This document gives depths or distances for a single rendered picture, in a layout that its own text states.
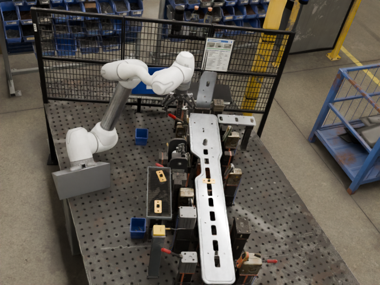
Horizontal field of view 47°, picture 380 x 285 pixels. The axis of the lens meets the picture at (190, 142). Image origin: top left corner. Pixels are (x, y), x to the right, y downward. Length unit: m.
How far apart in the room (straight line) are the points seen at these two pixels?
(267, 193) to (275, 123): 1.81
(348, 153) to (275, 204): 1.67
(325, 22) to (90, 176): 3.97
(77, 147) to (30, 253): 1.08
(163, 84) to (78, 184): 1.12
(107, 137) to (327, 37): 3.87
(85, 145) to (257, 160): 1.34
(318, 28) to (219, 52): 2.76
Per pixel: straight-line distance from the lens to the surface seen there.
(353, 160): 4.67
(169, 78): 2.19
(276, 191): 3.31
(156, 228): 2.37
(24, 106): 4.88
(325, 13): 5.90
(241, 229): 2.62
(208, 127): 3.19
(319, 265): 3.06
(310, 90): 5.66
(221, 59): 3.44
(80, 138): 2.99
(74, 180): 2.96
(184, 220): 2.53
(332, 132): 4.89
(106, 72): 2.71
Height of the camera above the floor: 3.13
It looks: 44 degrees down
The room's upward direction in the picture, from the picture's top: 10 degrees clockwise
